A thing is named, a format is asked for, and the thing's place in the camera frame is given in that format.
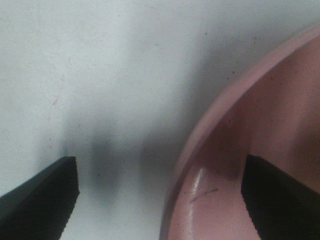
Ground pink round plate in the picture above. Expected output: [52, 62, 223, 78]
[159, 25, 320, 240]

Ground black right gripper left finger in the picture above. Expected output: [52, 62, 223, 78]
[0, 156, 80, 240]

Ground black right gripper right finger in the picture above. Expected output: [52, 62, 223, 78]
[241, 155, 320, 240]

